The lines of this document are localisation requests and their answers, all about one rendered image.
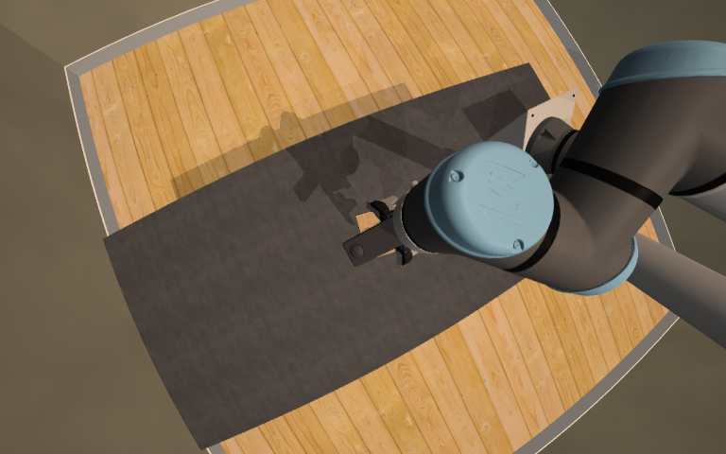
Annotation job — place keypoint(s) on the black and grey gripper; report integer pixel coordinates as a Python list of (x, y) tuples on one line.
[(384, 209)]

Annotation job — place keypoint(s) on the orange flat mat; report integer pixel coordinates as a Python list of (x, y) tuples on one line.
[(366, 221)]

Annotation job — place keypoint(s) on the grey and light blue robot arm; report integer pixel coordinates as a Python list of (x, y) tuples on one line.
[(658, 127)]

